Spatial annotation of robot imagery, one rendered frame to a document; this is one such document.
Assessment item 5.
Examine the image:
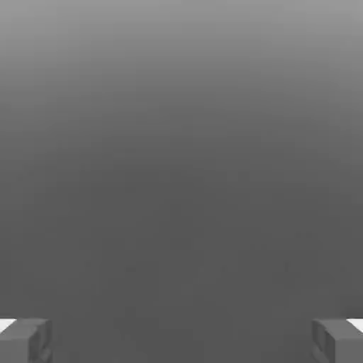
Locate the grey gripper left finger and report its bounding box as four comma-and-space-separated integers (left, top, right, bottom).
0, 318, 54, 363

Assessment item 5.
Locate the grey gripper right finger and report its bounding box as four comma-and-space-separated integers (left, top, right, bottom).
311, 318, 363, 363

